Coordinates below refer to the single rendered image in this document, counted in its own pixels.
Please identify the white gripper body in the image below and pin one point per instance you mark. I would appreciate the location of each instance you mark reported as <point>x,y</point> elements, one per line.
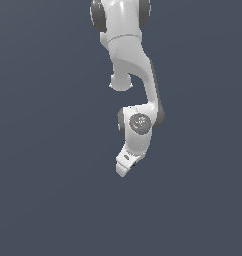
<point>125,163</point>

